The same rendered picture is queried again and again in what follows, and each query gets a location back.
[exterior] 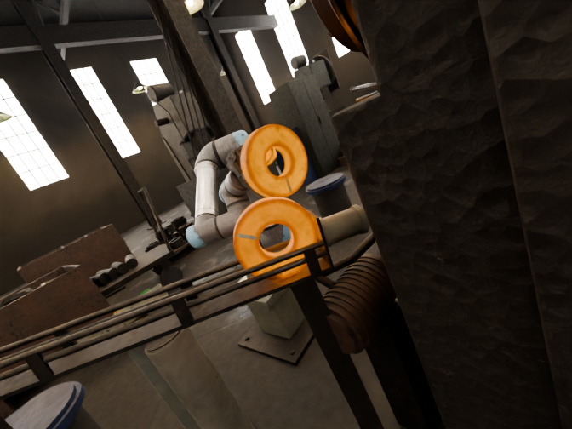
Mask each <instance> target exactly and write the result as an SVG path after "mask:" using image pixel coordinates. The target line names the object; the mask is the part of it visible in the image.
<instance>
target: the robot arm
mask: <svg viewBox="0 0 572 429"><path fill-rule="evenodd" d="M248 136H249V135H248V134H247V133H246V132H245V131H243V130H239V131H237V132H235V133H231V134H229V135H227V136H224V137H222V138H220V139H218V140H215V141H212V142H209V143H208V144H207V145H206V146H205V147H204V148H203V149H202V150H201V151H200V153H199V155H198V157H197V160H196V162H195V169H194V172H195V175H196V176H197V193H196V212H195V225H192V226H190V227H188V228H187V229H186V238H187V241H188V243H189V244H190V245H191V246H192V247H193V248H195V249H198V248H202V247H204V246H208V245H209V244H211V243H215V242H218V241H220V240H222V239H225V238H228V237H232V236H233V233H234V228H235V225H236V223H237V220H238V218H239V216H240V215H241V213H242V212H243V211H244V210H245V209H246V208H247V207H248V206H249V205H250V204H252V203H254V202H256V201H258V200H260V199H262V198H266V197H263V196H261V195H260V194H259V193H257V192H255V191H254V190H253V189H252V188H251V187H250V186H249V184H248V183H247V181H246V180H245V178H244V176H243V172H242V169H241V163H240V156H241V150H242V147H243V143H244V142H245V140H246V139H247V137H248ZM276 160H277V153H276V150H275V148H274V147H272V148H271V149H270V150H269V151H268V153H267V154H266V165H267V167H268V169H269V167H271V165H272V164H274V163H275V161H276ZM225 168H229V170H230V172H229V174H228V175H227V177H226V178H225V180H224V181H223V182H222V184H221V185H220V190H219V196H220V200H221V201H222V202H223V203H225V204H226V208H227V211H228V212H227V213H224V214H221V215H219V209H218V181H217V177H218V176H219V174H220V171H221V170H222V169H225ZM289 239H291V236H290V231H289V228H288V227H286V226H285V225H282V224H272V225H269V226H268V227H266V228H265V229H264V230H263V231H262V233H261V235H260V239H259V244H260V246H261V247H262V248H263V249H266V248H268V247H271V246H273V245H275V244H278V243H281V242H284V241H287V240H289Z"/></svg>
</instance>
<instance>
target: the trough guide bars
mask: <svg viewBox="0 0 572 429"><path fill-rule="evenodd" d="M289 242H290V239H289V240H287V241H284V242H281V243H278V244H275V245H273V246H271V247H268V248H266V249H264V250H265V251H268V252H274V251H276V250H279V249H282V248H285V247H287V246H288V245H289ZM323 246H324V244H323V240H320V241H317V242H315V243H311V244H309V245H307V246H304V247H302V248H299V249H296V250H293V251H291V252H288V253H286V254H284V255H279V256H278V257H275V258H272V259H270V260H267V261H264V262H261V263H260V264H257V265H254V266H251V267H248V268H246V269H244V268H243V267H240V268H238V269H236V270H233V271H231V272H227V273H225V274H222V275H220V276H218V277H214V278H211V279H209V280H207V281H204V282H201V283H198V284H195V285H192V282H195V281H197V280H199V279H202V278H205V277H208V276H210V275H213V274H216V273H217V272H222V271H224V270H226V269H229V268H231V267H234V266H237V265H240V262H239V261H238V259H236V260H233V261H230V262H227V263H225V264H223V265H220V266H217V267H214V268H212V269H209V270H207V271H205V272H200V273H198V274H196V275H193V276H191V277H187V278H185V279H182V280H180V281H178V282H175V283H171V284H169V285H166V286H163V287H162V288H159V289H155V290H153V291H150V292H148V293H145V294H143V295H139V296H136V297H134V298H132V299H129V300H126V301H123V302H121V303H118V304H116V305H114V306H109V307H107V308H105V309H102V310H100V311H97V312H94V313H91V314H89V315H87V316H84V317H81V318H78V319H75V320H73V321H70V322H68V323H64V324H62V325H60V326H57V327H54V328H52V329H48V330H46V331H43V332H41V333H39V334H36V335H33V336H30V337H27V338H25V339H23V340H19V341H16V342H14V343H11V344H9V345H6V346H3V347H0V355H1V354H3V353H5V352H9V351H12V350H14V349H16V348H19V347H21V346H25V345H27V344H30V343H32V342H34V341H37V340H41V339H43V338H46V337H48V336H51V335H54V336H55V338H53V339H51V340H47V341H45V342H42V343H40V344H37V345H35V346H31V347H29V348H26V349H24V350H22V351H19V352H16V353H13V354H10V355H8V356H6V357H2V358H0V369H3V368H6V367H8V366H10V365H13V364H15V363H19V362H21V361H24V360H25V361H26V364H23V365H21V366H19V367H17V368H14V369H11V370H8V371H6V372H3V373H1V374H0V381H2V380H6V379H8V378H10V377H13V376H15V375H18V374H21V373H24V372H26V371H28V370H30V369H31V370H32V372H33V373H34V375H35V376H36V377H37V378H38V380H39V381H40V382H41V384H42V385H43V384H45V383H48V382H50V381H52V380H55V378H54V371H53V370H52V369H51V368H50V367H49V365H48V363H50V362H52V361H54V360H56V359H59V358H62V357H65V356H67V355H70V354H73V353H74V352H78V351H81V350H83V349H85V348H88V347H90V346H94V345H96V344H99V343H101V342H103V341H106V340H110V339H111V338H114V337H117V336H119V335H122V334H125V333H127V332H129V331H132V330H134V329H137V328H140V327H143V326H145V325H147V324H149V323H154V322H156V321H158V320H160V319H163V318H166V317H169V316H171V315H174V314H176V316H177V318H178V319H179V321H180V323H181V325H182V327H183V329H186V328H189V327H191V326H193V325H195V322H194V318H193V316H192V314H191V311H190V309H189V308H192V307H194V306H197V305H200V304H203V303H204V302H207V301H209V300H213V299H215V298H218V297H220V296H222V295H226V294H229V293H231V292H233V291H236V290H238V289H241V288H244V287H246V286H249V285H251V284H253V283H257V282H259V281H262V280H264V279H267V278H269V277H273V276H275V275H277V274H279V273H282V272H286V271H288V270H290V269H293V268H296V267H297V266H301V265H304V264H307V266H308V269H309V272H310V274H311V277H312V278H315V277H319V276H321V275H323V273H322V270H321V267H320V264H319V261H318V259H319V258H322V257H324V256H326V255H327V253H326V250H325V249H324V250H321V251H319V252H317V253H316V251H315V249H318V248H320V247H323ZM302 254H304V256H305V257H303V258H301V259H298V260H295V261H292V262H290V263H288V264H285V265H283V266H280V267H277V268H274V269H272V270H270V271H268V272H263V273H261V274H259V275H257V276H254V277H251V278H248V279H245V280H243V281H241V282H239V283H234V284H233V285H230V286H228V287H225V288H223V289H219V290H217V291H215V292H212V293H210V294H207V295H204V296H201V297H198V295H197V294H200V293H202V292H204V291H207V290H209V289H213V288H215V287H218V286H221V285H222V284H225V283H229V282H231V281H233V280H236V279H238V278H241V277H244V276H247V275H249V274H251V273H254V272H257V271H260V270H262V269H265V268H267V267H269V266H273V265H276V264H278V263H280V262H283V261H286V260H289V259H291V258H294V257H296V256H298V255H302ZM179 287H180V288H181V290H180V291H177V292H175V293H173V294H170V295H166V296H164V297H162V298H159V299H156V300H153V301H150V302H148V303H145V304H144V305H141V306H137V307H135V308H132V309H130V310H127V311H125V312H121V313H118V314H117V315H114V316H112V317H108V318H106V319H103V320H100V321H99V322H96V323H92V324H90V325H87V326H85V327H82V328H80V329H76V330H74V331H72V332H69V330H68V329H70V328H73V327H75V326H78V325H80V324H82V323H86V322H88V321H91V320H93V319H96V318H98V317H102V316H105V315H106V314H109V313H112V312H115V311H118V310H120V309H123V308H125V307H127V306H132V305H133V304H136V303H139V302H141V301H143V300H147V299H150V298H152V297H154V296H157V295H160V294H163V293H165V292H168V291H170V290H172V289H177V288H179ZM185 299H186V300H187V302H186V301H185ZM168 305H171V306H172V308H170V309H168V310H165V311H163V312H159V313H157V314H154V315H152V316H150V317H146V318H143V319H141V320H139V321H137V322H134V323H131V324H128V325H125V326H123V327H121V328H119V329H114V330H113V331H110V332H108V333H105V334H103V335H99V336H97V337H94V338H92V339H90V340H86V341H84V342H81V343H79V344H77V343H76V341H75V340H79V339H82V338H84V337H86V336H89V335H92V334H95V333H97V332H100V331H102V330H104V329H109V328H110V327H113V326H115V325H118V324H120V323H124V322H126V321H128V320H131V319H133V318H136V317H139V316H142V315H144V314H147V313H149V312H153V311H156V310H157V309H160V308H162V307H165V306H168ZM60 346H62V347H63V350H61V351H58V352H55V353H52V354H50V355H48V356H46V357H43V356H42V353H45V352H48V351H50V350H53V349H55V348H57V347H60Z"/></svg>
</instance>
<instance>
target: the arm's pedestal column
mask: <svg viewBox="0 0 572 429"><path fill-rule="evenodd" d="M249 309H250V311H251V312H252V314H253V316H254V317H255V320H256V323H255V324H254V325H253V326H252V328H251V329H250V330H249V331H248V332H247V334H246V335H245V336H244V337H243V338H242V339H241V340H240V341H239V342H238V343H237V344H238V345H239V346H241V347H242V348H245V349H248V350H250V351H253V352H258V353H260V354H262V355H265V356H268V357H270V358H275V359H277V360H280V361H282V362H285V363H289V364H292V365H294V366H297V365H298V363H299V361H300V360H301V359H302V357H303V356H304V354H305V352H306V350H307V349H308V347H309V345H311V343H312V341H313V340H314V338H315V336H314V334H313V332H312V330H311V328H310V326H309V324H308V322H307V321H306V318H305V316H304V314H303V312H302V310H301V309H300V306H299V304H298V302H297V300H296V298H295V296H294V294H293V292H292V290H291V288H288V289H287V290H286V291H285V292H284V293H283V295H282V296H281V297H280V298H279V299H278V300H277V302H276V303H275V304H274V305H273V306H272V308H271V309H270V310H268V309H263V308H258V307H253V306H249Z"/></svg>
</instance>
